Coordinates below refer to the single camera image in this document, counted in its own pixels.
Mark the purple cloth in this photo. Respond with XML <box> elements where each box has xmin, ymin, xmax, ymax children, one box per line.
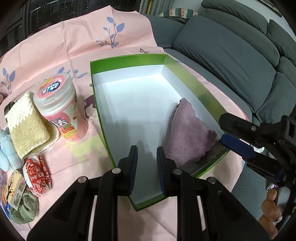
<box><xmin>165</xmin><ymin>98</ymin><xmax>220</xmax><ymax>168</ymax></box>

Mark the green towel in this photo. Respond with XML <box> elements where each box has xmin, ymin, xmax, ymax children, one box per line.
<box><xmin>11</xmin><ymin>187</ymin><xmax>39</xmax><ymax>225</ymax></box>

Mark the red white knitted cloth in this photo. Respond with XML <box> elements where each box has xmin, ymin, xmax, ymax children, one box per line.
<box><xmin>23</xmin><ymin>155</ymin><xmax>52</xmax><ymax>198</ymax></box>

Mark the cream tissue pack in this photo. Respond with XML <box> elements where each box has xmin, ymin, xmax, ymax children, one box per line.
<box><xmin>1</xmin><ymin>170</ymin><xmax>27</xmax><ymax>210</ymax></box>

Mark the light blue plush toy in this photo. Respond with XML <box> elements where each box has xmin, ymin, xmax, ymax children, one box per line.
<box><xmin>1</xmin><ymin>130</ymin><xmax>23</xmax><ymax>172</ymax></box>

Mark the beige white knitted cloth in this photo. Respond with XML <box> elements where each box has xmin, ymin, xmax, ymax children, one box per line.
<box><xmin>6</xmin><ymin>91</ymin><xmax>60</xmax><ymax>159</ymax></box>

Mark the blue orange tissue pack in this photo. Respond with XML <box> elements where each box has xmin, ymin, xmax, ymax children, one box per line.
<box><xmin>1</xmin><ymin>202</ymin><xmax>11</xmax><ymax>220</ymax></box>

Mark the person's right hand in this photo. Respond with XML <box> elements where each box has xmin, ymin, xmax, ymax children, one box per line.
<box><xmin>258</xmin><ymin>188</ymin><xmax>282</xmax><ymax>239</ymax></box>

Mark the grey sofa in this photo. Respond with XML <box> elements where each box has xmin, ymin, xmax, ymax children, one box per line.
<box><xmin>140</xmin><ymin>0</ymin><xmax>296</xmax><ymax>223</ymax></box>

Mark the green cardboard box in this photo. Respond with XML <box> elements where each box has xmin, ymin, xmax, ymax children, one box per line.
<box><xmin>90</xmin><ymin>54</ymin><xmax>226</xmax><ymax>211</ymax></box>

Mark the pink gum container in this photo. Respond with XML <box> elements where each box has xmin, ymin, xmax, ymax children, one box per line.
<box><xmin>33</xmin><ymin>72</ymin><xmax>88</xmax><ymax>142</ymax></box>

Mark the striped cushion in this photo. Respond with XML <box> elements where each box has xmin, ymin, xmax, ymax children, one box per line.
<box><xmin>158</xmin><ymin>8</ymin><xmax>198</xmax><ymax>19</ymax></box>

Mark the pink printed tablecloth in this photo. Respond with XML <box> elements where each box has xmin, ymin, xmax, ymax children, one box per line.
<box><xmin>1</xmin><ymin>6</ymin><xmax>248</xmax><ymax>240</ymax></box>

